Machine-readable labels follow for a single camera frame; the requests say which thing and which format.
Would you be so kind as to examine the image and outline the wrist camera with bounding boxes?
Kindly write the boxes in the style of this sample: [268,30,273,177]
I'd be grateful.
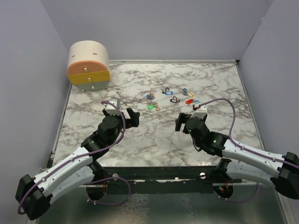
[191,104,207,119]
[104,98,120,115]

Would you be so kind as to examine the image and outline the round three-drawer storage box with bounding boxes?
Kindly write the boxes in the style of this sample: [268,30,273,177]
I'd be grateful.
[67,41,111,91]

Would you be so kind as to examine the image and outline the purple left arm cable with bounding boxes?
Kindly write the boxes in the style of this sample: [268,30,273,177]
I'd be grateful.
[17,100,131,214]

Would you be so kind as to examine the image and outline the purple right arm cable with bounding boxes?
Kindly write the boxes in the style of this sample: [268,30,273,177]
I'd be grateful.
[193,98,299,203]

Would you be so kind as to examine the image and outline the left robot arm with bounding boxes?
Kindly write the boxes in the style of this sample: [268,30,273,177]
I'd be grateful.
[15,108,140,220]

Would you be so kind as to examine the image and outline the red key tag with key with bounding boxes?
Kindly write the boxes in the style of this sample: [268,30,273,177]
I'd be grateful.
[185,99,193,105]

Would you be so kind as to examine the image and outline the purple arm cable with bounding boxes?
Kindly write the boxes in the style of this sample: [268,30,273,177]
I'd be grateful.
[193,98,299,203]
[17,100,131,214]

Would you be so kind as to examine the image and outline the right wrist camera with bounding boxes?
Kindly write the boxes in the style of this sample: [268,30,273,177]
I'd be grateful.
[191,104,207,119]

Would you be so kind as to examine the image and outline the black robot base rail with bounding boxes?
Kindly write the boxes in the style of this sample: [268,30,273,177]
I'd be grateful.
[92,166,242,194]

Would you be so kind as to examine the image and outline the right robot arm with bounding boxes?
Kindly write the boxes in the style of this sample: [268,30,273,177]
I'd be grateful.
[175,113,299,200]

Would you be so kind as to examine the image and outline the aluminium frame rail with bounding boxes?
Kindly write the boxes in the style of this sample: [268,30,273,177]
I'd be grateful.
[37,167,285,187]

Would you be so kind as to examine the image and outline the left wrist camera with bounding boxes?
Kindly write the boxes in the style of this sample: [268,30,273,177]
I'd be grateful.
[104,98,120,115]

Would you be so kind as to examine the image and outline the green key tag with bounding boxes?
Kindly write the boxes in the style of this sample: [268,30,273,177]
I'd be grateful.
[147,105,156,110]

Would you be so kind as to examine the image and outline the black key tag with key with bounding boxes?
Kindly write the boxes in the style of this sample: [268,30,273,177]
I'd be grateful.
[170,99,180,103]

